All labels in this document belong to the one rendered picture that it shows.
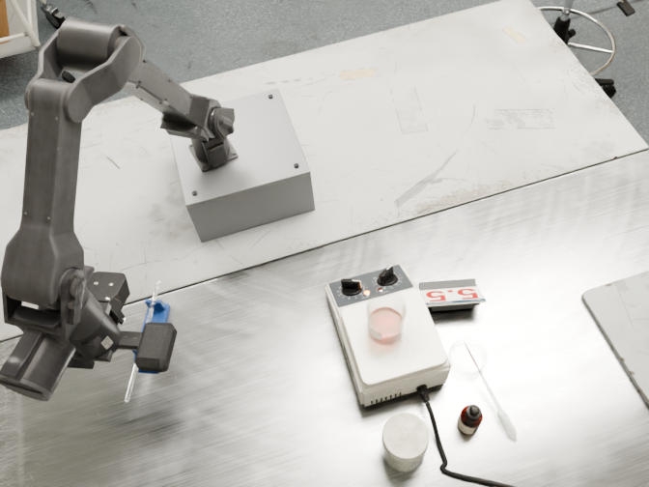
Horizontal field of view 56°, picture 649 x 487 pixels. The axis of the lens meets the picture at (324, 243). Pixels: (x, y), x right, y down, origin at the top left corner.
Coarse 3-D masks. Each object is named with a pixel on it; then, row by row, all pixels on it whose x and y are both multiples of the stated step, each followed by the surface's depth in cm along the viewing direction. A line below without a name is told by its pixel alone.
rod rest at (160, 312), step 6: (150, 300) 95; (156, 306) 95; (162, 306) 95; (168, 306) 97; (156, 312) 96; (162, 312) 96; (168, 312) 97; (156, 318) 96; (162, 318) 95; (144, 324) 95
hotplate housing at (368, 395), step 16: (416, 288) 90; (336, 304) 89; (352, 304) 88; (336, 320) 89; (352, 352) 84; (352, 368) 84; (448, 368) 82; (384, 384) 81; (400, 384) 82; (416, 384) 83; (432, 384) 85; (368, 400) 84; (384, 400) 86
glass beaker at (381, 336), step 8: (384, 288) 79; (392, 288) 79; (376, 296) 79; (384, 296) 80; (392, 296) 80; (400, 296) 78; (368, 304) 78; (376, 304) 81; (384, 304) 82; (392, 304) 81; (400, 304) 80; (368, 312) 80; (400, 312) 81; (368, 320) 78; (368, 328) 80; (376, 328) 78; (384, 328) 77; (392, 328) 77; (400, 328) 78; (368, 336) 83; (376, 336) 80; (384, 336) 79; (392, 336) 79; (400, 336) 81; (376, 344) 82; (384, 344) 81; (392, 344) 81
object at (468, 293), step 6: (468, 288) 95; (474, 288) 95; (426, 294) 94; (432, 294) 94; (438, 294) 94; (444, 294) 94; (450, 294) 93; (456, 294) 93; (462, 294) 93; (468, 294) 93; (474, 294) 93; (426, 300) 92; (432, 300) 92; (438, 300) 92; (444, 300) 91; (450, 300) 91; (456, 300) 91; (462, 300) 91
